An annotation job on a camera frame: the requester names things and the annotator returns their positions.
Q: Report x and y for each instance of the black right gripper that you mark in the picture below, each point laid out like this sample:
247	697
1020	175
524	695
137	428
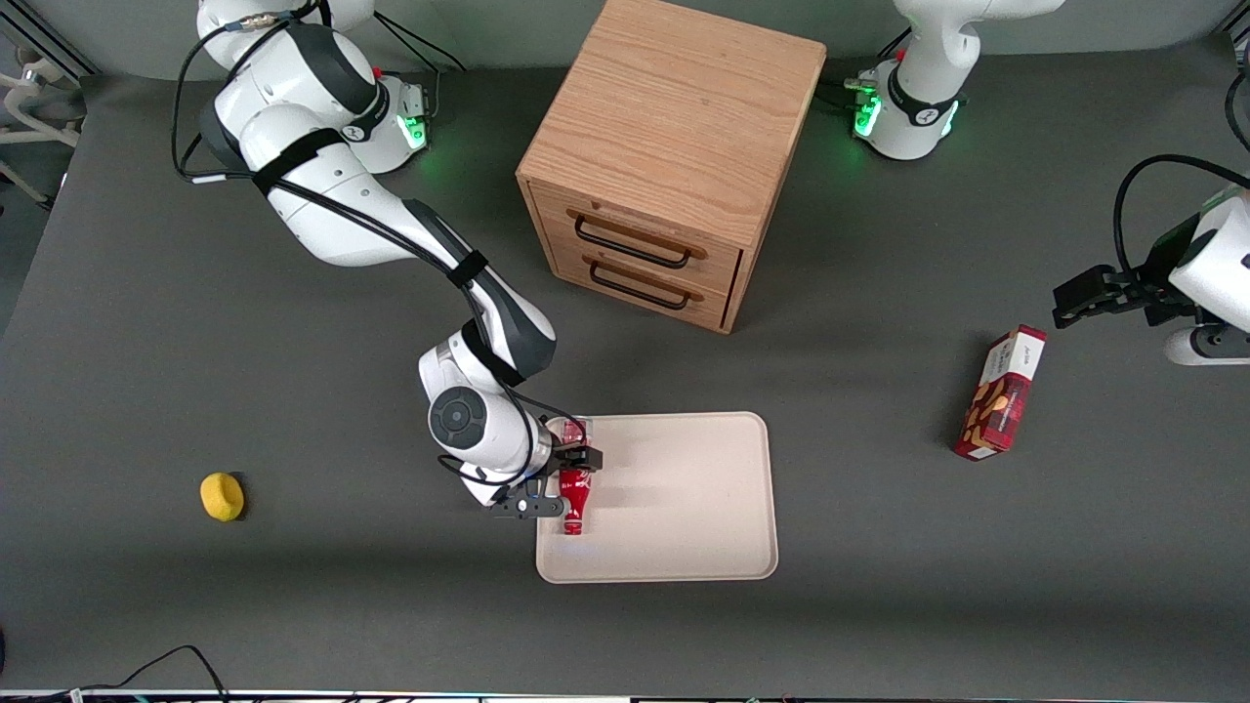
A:
567	455

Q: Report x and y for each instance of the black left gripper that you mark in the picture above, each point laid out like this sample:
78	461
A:
1150	289

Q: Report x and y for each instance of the red coke bottle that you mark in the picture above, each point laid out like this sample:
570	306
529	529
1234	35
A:
575	486

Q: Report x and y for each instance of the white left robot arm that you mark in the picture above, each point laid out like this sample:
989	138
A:
928	88

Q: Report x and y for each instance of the beige rectangular tray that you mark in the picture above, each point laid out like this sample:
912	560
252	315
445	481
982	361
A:
674	508

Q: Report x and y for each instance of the red cookie box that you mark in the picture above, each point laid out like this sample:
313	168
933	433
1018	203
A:
1001	395

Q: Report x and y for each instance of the wooden drawer front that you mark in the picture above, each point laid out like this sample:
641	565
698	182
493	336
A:
713	298
723	262

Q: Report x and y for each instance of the yellow lemon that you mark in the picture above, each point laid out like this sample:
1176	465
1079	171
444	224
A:
222	496

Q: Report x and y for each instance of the wooden drawer cabinet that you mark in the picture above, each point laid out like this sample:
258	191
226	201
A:
674	107

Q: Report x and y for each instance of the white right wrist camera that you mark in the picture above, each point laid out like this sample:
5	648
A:
483	491

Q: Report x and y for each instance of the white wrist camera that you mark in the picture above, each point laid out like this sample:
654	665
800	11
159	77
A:
1206	345
483	491

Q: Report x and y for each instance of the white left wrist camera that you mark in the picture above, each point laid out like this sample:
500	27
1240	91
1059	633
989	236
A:
1206	345

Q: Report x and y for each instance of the metal frame stand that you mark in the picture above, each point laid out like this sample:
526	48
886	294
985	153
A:
39	135

